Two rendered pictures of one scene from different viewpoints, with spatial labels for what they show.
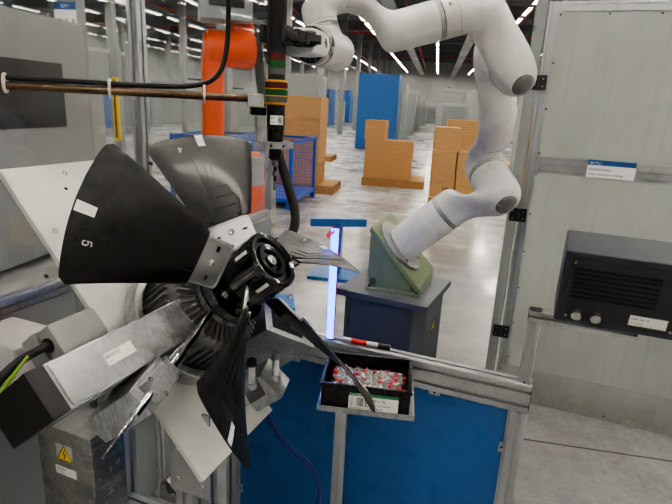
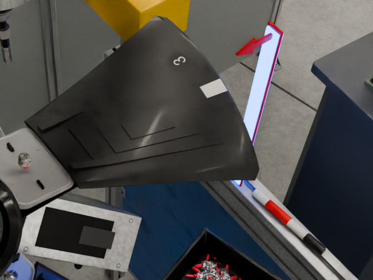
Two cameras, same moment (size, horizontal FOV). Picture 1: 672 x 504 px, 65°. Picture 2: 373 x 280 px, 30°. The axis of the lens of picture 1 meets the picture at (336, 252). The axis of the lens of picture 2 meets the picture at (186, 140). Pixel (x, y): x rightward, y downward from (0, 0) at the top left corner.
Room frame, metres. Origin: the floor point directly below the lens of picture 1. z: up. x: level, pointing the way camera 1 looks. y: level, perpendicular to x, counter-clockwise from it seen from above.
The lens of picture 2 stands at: (0.76, -0.16, 1.76)
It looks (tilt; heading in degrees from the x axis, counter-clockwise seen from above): 52 degrees down; 23
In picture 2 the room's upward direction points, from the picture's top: 8 degrees clockwise
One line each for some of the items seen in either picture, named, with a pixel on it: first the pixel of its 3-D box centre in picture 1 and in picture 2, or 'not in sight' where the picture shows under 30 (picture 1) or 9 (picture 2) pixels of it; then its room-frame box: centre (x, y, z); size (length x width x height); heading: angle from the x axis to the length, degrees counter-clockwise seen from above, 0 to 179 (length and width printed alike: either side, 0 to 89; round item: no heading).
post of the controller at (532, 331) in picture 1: (530, 345); not in sight; (1.20, -0.49, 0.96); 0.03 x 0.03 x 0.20; 69
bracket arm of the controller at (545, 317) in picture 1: (580, 323); not in sight; (1.17, -0.59, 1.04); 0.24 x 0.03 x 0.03; 69
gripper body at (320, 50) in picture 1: (301, 41); not in sight; (1.16, 0.09, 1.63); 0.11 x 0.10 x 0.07; 159
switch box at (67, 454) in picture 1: (83, 463); not in sight; (0.97, 0.53, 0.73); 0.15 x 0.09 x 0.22; 69
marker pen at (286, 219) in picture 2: (366, 343); (288, 220); (1.36, -0.10, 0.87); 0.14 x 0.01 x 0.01; 73
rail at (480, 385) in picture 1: (363, 358); (280, 234); (1.36, -0.09, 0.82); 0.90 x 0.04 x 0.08; 69
